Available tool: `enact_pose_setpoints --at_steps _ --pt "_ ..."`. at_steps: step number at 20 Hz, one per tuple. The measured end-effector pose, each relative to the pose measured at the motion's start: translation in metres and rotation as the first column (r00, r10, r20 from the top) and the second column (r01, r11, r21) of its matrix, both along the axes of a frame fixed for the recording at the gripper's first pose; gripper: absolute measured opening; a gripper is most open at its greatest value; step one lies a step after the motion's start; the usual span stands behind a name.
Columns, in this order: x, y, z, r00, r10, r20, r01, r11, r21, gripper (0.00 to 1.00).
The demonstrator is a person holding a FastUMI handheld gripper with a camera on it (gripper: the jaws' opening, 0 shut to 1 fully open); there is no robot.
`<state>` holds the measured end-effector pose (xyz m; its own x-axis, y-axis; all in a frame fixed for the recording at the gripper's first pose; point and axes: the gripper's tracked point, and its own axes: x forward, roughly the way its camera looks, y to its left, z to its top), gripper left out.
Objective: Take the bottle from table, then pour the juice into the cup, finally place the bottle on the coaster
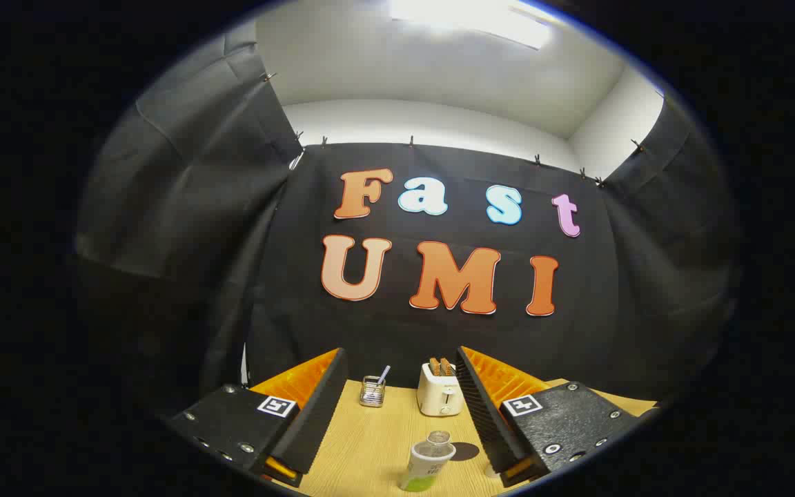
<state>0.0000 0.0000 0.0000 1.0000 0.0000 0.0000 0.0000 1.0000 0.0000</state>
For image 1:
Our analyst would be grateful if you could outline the wooden table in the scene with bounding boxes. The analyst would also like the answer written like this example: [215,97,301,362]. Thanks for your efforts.
[249,378,660,497]

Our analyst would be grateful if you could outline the white green juice bottle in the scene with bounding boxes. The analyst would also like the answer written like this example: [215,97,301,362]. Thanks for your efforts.
[399,430,456,492]

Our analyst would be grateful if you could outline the white toaster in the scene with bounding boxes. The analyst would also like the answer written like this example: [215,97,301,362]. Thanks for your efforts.
[416,362,465,417]

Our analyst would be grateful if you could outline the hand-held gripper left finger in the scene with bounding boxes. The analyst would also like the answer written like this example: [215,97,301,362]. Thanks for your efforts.
[163,347,350,488]

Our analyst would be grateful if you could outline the wire mesh utensil holder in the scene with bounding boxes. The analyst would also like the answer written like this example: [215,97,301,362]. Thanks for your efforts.
[360,376,386,408]

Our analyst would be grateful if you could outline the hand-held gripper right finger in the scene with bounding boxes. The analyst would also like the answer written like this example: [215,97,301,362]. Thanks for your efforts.
[455,346,647,488]

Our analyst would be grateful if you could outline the ceiling light panel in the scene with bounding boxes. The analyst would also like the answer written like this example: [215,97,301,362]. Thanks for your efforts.
[389,0,553,50]

